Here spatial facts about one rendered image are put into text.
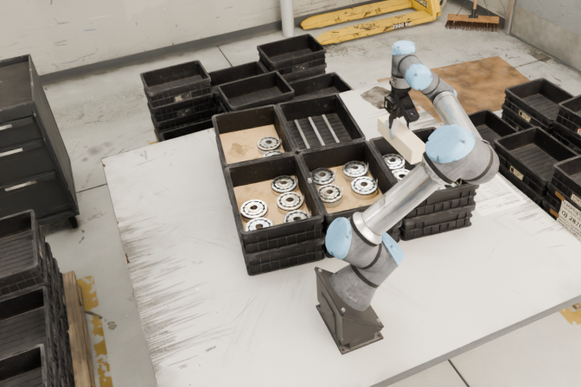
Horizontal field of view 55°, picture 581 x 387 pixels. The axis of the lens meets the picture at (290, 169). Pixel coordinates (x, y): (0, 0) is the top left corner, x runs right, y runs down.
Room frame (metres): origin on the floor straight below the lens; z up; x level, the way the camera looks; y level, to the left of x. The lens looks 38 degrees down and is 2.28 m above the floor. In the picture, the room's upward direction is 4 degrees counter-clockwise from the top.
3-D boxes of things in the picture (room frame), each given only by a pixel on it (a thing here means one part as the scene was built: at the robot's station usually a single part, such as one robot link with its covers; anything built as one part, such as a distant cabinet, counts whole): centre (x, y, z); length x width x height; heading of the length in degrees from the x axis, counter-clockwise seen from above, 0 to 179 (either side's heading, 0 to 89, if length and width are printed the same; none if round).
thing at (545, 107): (2.79, -1.54, 0.31); 0.40 x 0.30 x 0.34; 20
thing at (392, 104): (1.71, -0.40, 1.23); 0.09 x 0.08 x 0.12; 20
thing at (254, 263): (1.61, 0.08, 0.76); 0.40 x 0.30 x 0.12; 11
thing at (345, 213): (1.67, -0.22, 0.92); 0.40 x 0.30 x 0.02; 11
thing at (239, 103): (2.98, 0.17, 0.37); 0.40 x 0.30 x 0.45; 110
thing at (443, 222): (1.73, -0.51, 0.76); 0.40 x 0.30 x 0.12; 11
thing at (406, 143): (1.68, -0.41, 1.08); 0.24 x 0.06 x 0.06; 20
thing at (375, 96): (2.59, -0.51, 0.71); 0.22 x 0.19 x 0.01; 20
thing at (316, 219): (1.61, 0.08, 0.92); 0.40 x 0.30 x 0.02; 11
